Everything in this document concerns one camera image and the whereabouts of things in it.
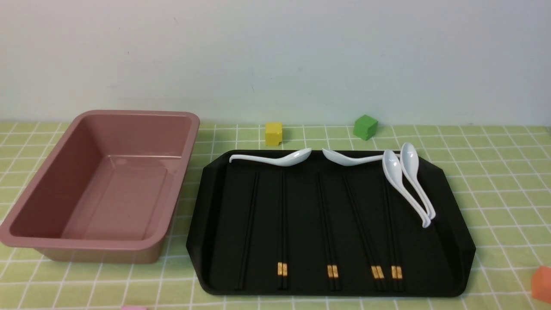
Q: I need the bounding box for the plain black chopstick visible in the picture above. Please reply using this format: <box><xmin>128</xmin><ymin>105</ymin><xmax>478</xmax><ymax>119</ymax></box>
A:
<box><xmin>237</xmin><ymin>172</ymin><xmax>257</xmax><ymax>290</ymax></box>
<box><xmin>240</xmin><ymin>172</ymin><xmax>260</xmax><ymax>290</ymax></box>

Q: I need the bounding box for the yellow wooden cube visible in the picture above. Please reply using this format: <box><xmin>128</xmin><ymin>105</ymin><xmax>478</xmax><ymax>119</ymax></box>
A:
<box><xmin>264</xmin><ymin>122</ymin><xmax>283</xmax><ymax>146</ymax></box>

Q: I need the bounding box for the white spoon far left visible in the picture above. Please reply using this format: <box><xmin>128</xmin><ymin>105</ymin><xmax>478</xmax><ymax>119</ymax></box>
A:
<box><xmin>229</xmin><ymin>148</ymin><xmax>313</xmax><ymax>167</ymax></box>

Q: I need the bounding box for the white spoon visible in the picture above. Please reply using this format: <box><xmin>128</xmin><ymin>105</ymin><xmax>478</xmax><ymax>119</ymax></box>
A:
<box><xmin>382</xmin><ymin>149</ymin><xmax>431</xmax><ymax>228</ymax></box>
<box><xmin>322</xmin><ymin>149</ymin><xmax>383</xmax><ymax>167</ymax></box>
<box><xmin>229</xmin><ymin>148</ymin><xmax>313</xmax><ymax>167</ymax></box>
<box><xmin>400</xmin><ymin>143</ymin><xmax>436</xmax><ymax>220</ymax></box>

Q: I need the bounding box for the white spoon centre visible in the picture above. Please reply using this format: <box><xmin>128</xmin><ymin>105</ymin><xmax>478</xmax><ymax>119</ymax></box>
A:
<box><xmin>322</xmin><ymin>149</ymin><xmax>383</xmax><ymax>167</ymax></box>

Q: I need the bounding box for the black serving tray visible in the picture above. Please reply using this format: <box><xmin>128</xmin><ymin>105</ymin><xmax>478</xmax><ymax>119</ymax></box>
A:
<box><xmin>186</xmin><ymin>150</ymin><xmax>476</xmax><ymax>298</ymax></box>

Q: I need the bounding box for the green wooden cube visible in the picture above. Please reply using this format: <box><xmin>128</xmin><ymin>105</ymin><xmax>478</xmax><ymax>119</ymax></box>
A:
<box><xmin>353</xmin><ymin>115</ymin><xmax>378</xmax><ymax>141</ymax></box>

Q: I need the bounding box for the gold-banded chopstick pair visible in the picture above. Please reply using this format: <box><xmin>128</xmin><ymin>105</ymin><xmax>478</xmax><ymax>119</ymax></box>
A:
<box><xmin>342</xmin><ymin>173</ymin><xmax>387</xmax><ymax>292</ymax></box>
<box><xmin>342</xmin><ymin>173</ymin><xmax>383</xmax><ymax>292</ymax></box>
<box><xmin>277</xmin><ymin>170</ymin><xmax>283</xmax><ymax>290</ymax></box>
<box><xmin>316</xmin><ymin>172</ymin><xmax>336</xmax><ymax>292</ymax></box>
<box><xmin>387</xmin><ymin>182</ymin><xmax>405</xmax><ymax>292</ymax></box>
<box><xmin>321</xmin><ymin>174</ymin><xmax>342</xmax><ymax>292</ymax></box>
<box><xmin>281</xmin><ymin>171</ymin><xmax>288</xmax><ymax>290</ymax></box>
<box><xmin>382</xmin><ymin>180</ymin><xmax>400</xmax><ymax>292</ymax></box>

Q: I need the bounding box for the white spoon inner right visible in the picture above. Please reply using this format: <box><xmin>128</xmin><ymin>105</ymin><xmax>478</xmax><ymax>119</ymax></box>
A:
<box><xmin>382</xmin><ymin>149</ymin><xmax>431</xmax><ymax>228</ymax></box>

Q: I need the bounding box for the white spoon outer right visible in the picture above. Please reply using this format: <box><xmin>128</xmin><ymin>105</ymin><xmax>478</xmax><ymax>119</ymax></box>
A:
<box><xmin>400</xmin><ymin>143</ymin><xmax>436</xmax><ymax>220</ymax></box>

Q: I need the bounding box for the pink rectangular plastic bin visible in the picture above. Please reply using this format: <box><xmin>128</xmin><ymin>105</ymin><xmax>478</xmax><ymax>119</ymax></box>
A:
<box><xmin>1</xmin><ymin>110</ymin><xmax>200</xmax><ymax>264</ymax></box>

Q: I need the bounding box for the pink block at bottom edge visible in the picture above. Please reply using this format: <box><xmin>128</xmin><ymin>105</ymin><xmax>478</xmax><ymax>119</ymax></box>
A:
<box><xmin>120</xmin><ymin>305</ymin><xmax>148</xmax><ymax>310</ymax></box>

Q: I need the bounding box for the orange wooden block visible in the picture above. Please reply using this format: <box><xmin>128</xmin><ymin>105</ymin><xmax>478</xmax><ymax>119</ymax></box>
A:
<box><xmin>531</xmin><ymin>266</ymin><xmax>551</xmax><ymax>304</ymax></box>

